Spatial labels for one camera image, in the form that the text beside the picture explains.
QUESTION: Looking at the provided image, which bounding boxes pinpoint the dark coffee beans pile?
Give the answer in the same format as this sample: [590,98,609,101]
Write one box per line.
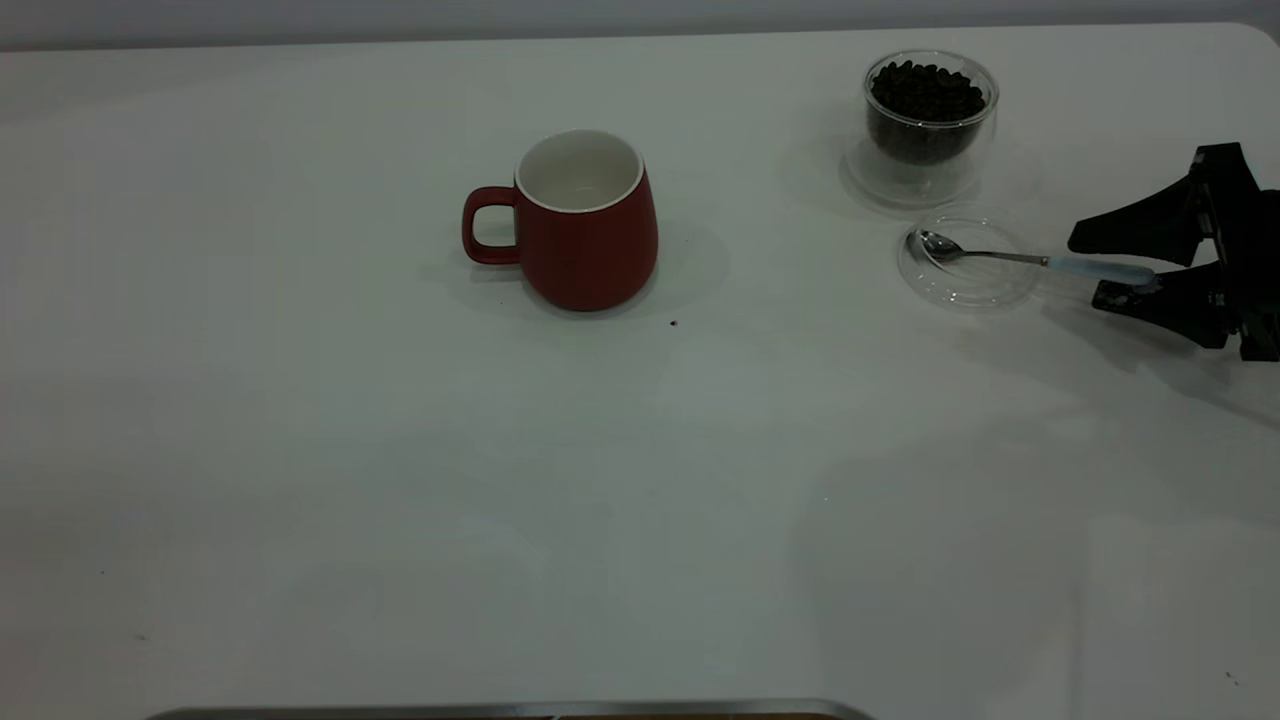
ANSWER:
[868,60,987,166]

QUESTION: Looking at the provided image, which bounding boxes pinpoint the grey metal frame edge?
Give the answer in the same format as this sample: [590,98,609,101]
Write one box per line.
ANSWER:
[145,699,876,720]

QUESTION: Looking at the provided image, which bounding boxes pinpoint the metal spoon pale blue handle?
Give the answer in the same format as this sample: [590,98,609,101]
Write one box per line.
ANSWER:
[917,231,1159,287]

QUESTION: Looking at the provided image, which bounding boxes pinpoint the clear round glass lid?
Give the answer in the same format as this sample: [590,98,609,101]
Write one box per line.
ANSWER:
[897,207,1043,313]

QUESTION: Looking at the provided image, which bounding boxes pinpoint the red ceramic mug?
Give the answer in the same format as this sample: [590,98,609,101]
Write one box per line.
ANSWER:
[461,129,660,312]

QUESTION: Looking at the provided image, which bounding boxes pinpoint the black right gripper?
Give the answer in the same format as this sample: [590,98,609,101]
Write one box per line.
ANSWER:
[1068,143,1280,362]

